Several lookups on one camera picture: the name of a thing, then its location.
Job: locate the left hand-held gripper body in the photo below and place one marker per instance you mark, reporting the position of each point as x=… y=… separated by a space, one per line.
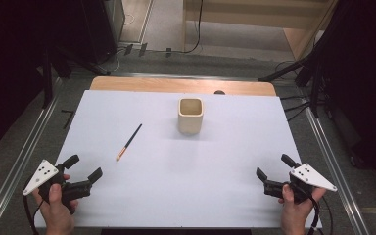
x=42 y=174

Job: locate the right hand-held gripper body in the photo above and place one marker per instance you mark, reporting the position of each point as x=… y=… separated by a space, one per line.
x=306 y=176

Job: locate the dark pencil with orange end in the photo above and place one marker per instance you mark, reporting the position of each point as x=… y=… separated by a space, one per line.
x=129 y=142

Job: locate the cream square pen holder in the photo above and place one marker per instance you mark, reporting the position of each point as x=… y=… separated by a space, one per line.
x=190 y=124

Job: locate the person's right hand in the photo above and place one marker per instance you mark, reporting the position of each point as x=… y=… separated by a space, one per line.
x=295 y=213

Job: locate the person's left hand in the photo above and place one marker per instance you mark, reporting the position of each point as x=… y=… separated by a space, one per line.
x=57 y=212

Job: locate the black hex key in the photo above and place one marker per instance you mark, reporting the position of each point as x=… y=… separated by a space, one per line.
x=68 y=117

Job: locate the black metal stand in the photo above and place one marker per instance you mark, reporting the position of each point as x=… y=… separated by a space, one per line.
x=315 y=88
x=47 y=81

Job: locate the wooden table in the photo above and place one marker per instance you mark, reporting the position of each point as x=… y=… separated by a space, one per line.
x=176 y=85

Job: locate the black cabinet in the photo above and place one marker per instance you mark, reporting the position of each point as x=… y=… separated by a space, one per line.
x=101 y=29

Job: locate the light wooden shelf unit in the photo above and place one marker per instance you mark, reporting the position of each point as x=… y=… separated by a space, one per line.
x=241 y=18

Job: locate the aluminium floor rail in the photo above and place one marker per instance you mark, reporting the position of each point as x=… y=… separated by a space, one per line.
x=339 y=189
x=16 y=169

